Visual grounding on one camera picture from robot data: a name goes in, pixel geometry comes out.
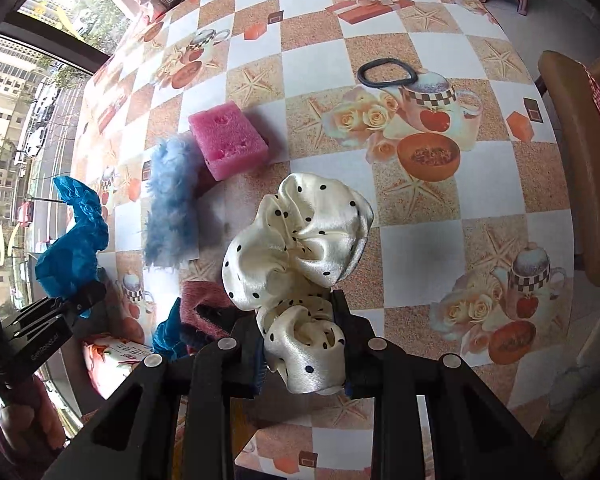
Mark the light blue fluffy scrunchie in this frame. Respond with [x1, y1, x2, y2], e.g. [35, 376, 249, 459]
[142, 132, 203, 268]

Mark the black hair tie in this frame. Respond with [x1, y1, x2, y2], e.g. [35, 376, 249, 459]
[356, 58, 418, 88]

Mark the floral printed box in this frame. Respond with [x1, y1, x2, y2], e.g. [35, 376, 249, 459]
[80, 337, 153, 401]

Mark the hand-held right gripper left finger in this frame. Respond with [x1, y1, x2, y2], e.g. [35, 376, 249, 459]
[40, 310, 268, 480]

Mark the pink sponge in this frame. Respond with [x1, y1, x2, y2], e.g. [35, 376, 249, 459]
[187, 101, 271, 182]

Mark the cream polka dot scrunchie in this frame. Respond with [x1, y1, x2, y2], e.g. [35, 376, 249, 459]
[221, 172, 376, 395]

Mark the person's left hand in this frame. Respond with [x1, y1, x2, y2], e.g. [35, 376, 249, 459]
[0, 375, 68, 466]

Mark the brown wooden chair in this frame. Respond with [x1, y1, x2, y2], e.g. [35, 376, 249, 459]
[537, 45, 600, 288]

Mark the checkered printed tablecloth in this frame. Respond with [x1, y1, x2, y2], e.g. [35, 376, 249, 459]
[70, 0, 576, 480]

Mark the pink fuzzy scrunchie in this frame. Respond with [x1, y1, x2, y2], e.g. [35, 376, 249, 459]
[177, 280, 241, 351]

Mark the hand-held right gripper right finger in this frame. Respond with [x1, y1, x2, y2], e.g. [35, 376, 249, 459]
[329, 290, 567, 480]

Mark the blue cloth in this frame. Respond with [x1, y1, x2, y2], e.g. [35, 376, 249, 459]
[151, 297, 196, 361]
[34, 175, 110, 318]

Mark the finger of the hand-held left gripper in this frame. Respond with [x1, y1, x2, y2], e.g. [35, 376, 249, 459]
[2, 280, 107, 332]

